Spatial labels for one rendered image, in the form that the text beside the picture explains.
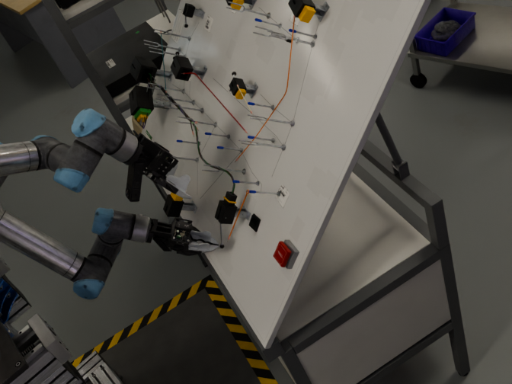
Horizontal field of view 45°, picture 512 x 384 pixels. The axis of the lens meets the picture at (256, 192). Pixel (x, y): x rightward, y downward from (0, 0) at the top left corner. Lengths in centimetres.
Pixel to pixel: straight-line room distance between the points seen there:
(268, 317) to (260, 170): 42
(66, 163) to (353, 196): 101
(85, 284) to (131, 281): 163
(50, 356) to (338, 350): 83
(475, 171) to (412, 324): 132
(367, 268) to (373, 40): 74
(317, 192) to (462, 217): 156
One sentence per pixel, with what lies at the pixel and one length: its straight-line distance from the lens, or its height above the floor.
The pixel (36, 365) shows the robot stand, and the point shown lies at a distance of 180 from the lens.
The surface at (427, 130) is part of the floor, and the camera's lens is 350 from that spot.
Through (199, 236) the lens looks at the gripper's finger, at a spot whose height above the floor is 106.
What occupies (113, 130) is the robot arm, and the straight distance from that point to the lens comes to 153.
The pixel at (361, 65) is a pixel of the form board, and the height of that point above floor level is 146.
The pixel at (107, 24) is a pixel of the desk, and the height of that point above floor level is 27.
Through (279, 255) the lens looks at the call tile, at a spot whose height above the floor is 110.
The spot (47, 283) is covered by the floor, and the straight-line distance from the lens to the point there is 371.
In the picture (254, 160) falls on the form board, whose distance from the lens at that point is 182.
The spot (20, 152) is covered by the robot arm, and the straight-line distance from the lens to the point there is 158.
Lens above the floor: 232
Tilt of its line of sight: 42 degrees down
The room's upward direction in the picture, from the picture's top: 25 degrees counter-clockwise
